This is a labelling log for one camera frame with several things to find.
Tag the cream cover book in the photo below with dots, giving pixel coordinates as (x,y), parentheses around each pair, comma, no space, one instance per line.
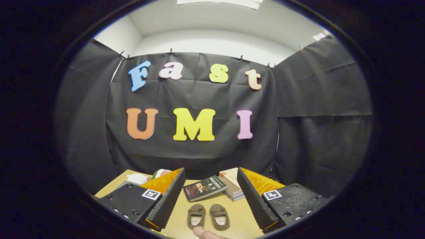
(234,192)

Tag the long ceiling light panel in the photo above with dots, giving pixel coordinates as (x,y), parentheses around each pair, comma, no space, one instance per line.
(219,2)

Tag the brown fuzzy shoe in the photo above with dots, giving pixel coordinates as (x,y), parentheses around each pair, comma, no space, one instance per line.
(219,212)
(196,211)

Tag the tan cover book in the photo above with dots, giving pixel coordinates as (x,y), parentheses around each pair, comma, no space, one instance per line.
(229,177)

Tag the small ceiling light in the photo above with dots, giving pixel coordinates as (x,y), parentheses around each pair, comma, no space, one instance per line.
(319,36)

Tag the black cover book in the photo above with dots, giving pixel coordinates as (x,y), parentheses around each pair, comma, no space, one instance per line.
(204,188)

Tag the beige fabric storage box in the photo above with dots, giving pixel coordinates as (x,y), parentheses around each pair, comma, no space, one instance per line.
(123,183)

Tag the white plush toy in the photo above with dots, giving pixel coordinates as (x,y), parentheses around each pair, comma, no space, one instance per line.
(137,178)

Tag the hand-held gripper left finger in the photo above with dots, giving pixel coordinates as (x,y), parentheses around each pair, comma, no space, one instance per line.
(166,202)

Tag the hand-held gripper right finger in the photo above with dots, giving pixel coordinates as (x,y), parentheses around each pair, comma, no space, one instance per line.
(255,202)

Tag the watermelon slice plush toy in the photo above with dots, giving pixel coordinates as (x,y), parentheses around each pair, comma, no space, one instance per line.
(161,172)

